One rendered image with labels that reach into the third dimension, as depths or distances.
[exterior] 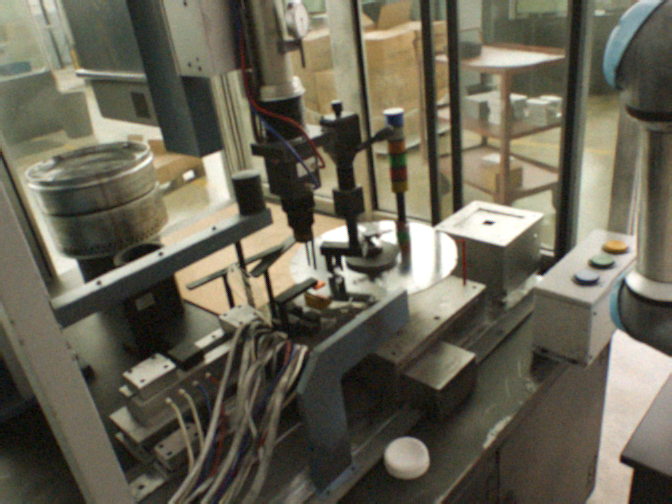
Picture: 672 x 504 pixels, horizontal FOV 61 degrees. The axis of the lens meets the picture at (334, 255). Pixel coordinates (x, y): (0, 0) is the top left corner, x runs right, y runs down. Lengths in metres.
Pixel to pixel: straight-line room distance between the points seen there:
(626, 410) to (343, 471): 1.44
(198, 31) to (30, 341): 0.51
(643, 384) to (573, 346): 1.23
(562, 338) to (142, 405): 0.76
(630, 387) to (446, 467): 1.44
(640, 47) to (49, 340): 0.71
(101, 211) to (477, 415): 0.97
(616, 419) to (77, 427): 1.87
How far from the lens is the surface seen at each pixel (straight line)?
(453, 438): 1.02
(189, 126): 0.97
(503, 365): 1.17
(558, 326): 1.15
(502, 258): 1.28
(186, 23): 0.90
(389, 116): 1.32
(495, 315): 1.28
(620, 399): 2.29
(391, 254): 1.11
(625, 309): 1.03
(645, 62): 0.81
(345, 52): 1.64
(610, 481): 2.01
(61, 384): 0.56
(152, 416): 1.07
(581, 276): 1.15
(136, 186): 1.50
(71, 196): 1.48
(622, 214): 1.35
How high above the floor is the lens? 1.48
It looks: 27 degrees down
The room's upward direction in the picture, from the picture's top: 8 degrees counter-clockwise
